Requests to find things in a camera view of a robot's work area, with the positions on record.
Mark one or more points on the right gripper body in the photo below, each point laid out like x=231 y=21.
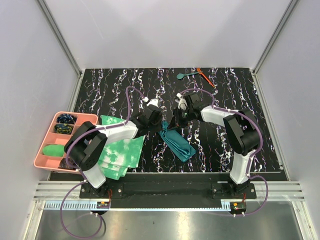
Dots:
x=183 y=116

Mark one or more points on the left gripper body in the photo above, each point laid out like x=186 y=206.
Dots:
x=155 y=126

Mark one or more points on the teal satin napkin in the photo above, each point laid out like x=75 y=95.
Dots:
x=176 y=143

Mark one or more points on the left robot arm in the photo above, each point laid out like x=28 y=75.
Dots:
x=86 y=145

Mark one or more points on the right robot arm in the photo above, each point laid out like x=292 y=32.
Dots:
x=243 y=133

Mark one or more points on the teal plastic spoon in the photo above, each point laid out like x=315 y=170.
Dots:
x=180 y=76

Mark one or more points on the green tie-dye cloth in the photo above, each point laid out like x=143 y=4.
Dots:
x=117 y=157

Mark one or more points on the orange plastic fork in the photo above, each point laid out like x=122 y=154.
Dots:
x=205 y=77

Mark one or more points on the black marble pattern mat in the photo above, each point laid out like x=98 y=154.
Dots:
x=102 y=92

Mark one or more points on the blue patterned rolled cloth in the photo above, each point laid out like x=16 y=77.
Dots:
x=66 y=118

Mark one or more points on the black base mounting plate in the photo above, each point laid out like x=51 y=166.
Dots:
x=168 y=191

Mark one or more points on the brown patterned rolled cloth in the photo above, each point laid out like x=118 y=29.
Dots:
x=63 y=165

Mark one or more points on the green rolled cloth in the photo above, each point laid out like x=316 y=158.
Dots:
x=53 y=150

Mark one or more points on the pink compartment tray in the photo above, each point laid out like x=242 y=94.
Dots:
x=52 y=163

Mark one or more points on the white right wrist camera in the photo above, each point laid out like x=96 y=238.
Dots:
x=182 y=104

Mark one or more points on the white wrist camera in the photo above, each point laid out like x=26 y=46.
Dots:
x=182 y=104
x=152 y=103

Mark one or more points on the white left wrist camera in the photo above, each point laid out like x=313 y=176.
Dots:
x=152 y=103

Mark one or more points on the aluminium front rail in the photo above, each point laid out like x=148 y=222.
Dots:
x=67 y=195

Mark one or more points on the right aluminium frame post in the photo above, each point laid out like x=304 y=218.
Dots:
x=276 y=34

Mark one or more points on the aluminium frame post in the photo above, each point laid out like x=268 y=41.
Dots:
x=58 y=35
x=276 y=34

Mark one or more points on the left aluminium frame post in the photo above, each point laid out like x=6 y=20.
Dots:
x=58 y=35

